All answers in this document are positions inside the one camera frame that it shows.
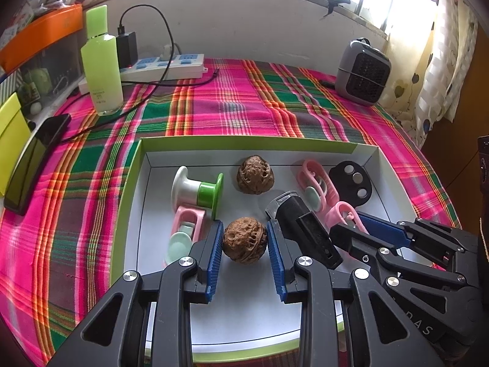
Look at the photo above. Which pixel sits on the black rectangular device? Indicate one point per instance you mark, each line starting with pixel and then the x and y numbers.
pixel 305 229

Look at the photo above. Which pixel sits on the yellow-green box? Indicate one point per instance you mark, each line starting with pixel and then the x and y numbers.
pixel 11 130

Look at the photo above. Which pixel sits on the green and white cardboard box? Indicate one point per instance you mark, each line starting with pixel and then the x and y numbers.
pixel 244 298

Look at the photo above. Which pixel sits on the white and green spool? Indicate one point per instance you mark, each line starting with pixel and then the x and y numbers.
pixel 187 193

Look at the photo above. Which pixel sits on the pink and mint plastic clip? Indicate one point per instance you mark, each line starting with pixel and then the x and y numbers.
pixel 179 242
pixel 315 195
pixel 336 214

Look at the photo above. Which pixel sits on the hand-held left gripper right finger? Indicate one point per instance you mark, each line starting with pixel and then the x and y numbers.
pixel 276 260

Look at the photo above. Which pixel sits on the small black clamp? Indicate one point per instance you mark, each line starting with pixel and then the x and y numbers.
pixel 338 2

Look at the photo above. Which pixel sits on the grey striped box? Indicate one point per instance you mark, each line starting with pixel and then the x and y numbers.
pixel 9 88

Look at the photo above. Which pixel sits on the cream heart print curtain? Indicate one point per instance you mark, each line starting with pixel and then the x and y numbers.
pixel 439 65

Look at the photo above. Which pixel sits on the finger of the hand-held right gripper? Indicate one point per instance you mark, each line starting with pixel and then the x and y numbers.
pixel 382 227
pixel 355 244

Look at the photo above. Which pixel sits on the white power strip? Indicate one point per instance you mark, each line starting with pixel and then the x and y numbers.
pixel 183 69

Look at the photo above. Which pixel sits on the brown walnut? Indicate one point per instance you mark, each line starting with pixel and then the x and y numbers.
pixel 244 241
pixel 255 176

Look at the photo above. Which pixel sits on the clear bin with orange lid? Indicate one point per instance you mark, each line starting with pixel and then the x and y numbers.
pixel 42 26

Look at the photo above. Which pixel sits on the black oval magnet disc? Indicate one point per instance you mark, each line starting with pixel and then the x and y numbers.
pixel 344 183

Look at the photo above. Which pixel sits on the black smartphone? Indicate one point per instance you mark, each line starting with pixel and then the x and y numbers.
pixel 34 156

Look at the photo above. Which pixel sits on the light green bottle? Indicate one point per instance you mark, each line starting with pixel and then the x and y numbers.
pixel 101 72

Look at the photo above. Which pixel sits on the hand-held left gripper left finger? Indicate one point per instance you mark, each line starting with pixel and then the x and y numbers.
pixel 216 256

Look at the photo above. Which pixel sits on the black charger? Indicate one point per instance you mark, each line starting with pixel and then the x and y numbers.
pixel 128 49

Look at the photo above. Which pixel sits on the grey space heater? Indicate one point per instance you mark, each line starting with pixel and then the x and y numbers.
pixel 363 72

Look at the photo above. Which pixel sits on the white plug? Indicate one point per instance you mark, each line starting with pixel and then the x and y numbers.
pixel 166 51

